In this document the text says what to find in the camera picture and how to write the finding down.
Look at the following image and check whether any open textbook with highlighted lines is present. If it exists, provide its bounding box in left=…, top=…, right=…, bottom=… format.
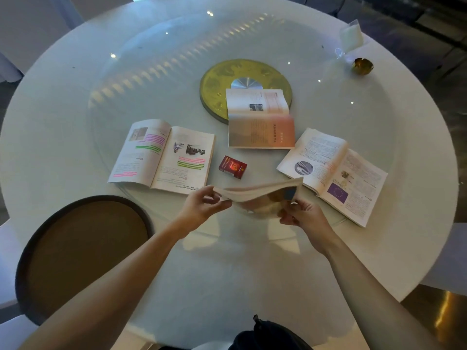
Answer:
left=108, top=119, right=216, bottom=195

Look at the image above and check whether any black bag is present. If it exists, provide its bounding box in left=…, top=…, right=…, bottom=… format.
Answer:
left=159, top=314, right=314, bottom=350

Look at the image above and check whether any gold round turntable base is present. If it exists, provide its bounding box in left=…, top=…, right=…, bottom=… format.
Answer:
left=199, top=59, right=293, bottom=125

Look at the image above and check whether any small gold bowl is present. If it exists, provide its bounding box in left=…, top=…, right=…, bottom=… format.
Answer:
left=352, top=57, right=374, bottom=76

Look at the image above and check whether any clear plastic sign holder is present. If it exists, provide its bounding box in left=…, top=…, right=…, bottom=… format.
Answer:
left=334, top=19, right=364, bottom=59

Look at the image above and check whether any person's left forearm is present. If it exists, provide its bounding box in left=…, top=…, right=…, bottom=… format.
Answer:
left=18, top=225, right=190, bottom=350

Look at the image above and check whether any person's right hand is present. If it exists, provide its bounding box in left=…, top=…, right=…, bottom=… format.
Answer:
left=278, top=198, right=339, bottom=255

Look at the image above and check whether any open textbook with blue flag picture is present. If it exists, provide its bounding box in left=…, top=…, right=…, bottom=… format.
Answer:
left=276, top=128, right=388, bottom=228

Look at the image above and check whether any person's right forearm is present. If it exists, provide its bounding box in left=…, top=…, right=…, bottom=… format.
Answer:
left=323, top=236, right=444, bottom=350

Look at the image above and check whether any small red box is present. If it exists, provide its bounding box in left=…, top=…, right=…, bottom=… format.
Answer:
left=218, top=155, right=248, bottom=180

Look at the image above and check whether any round glass turntable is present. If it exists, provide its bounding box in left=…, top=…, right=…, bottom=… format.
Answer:
left=87, top=11, right=396, bottom=242

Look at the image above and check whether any brown round chair seat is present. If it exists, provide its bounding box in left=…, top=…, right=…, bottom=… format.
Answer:
left=15, top=195, right=154, bottom=326

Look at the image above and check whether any thin beige paperback book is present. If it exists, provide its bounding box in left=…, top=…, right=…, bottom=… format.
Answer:
left=213, top=177, right=304, bottom=220

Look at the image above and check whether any open book with orange page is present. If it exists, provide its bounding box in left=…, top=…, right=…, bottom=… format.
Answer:
left=225, top=88, right=296, bottom=149

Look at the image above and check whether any person's left hand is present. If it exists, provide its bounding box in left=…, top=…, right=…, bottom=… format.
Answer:
left=175, top=184, right=233, bottom=233

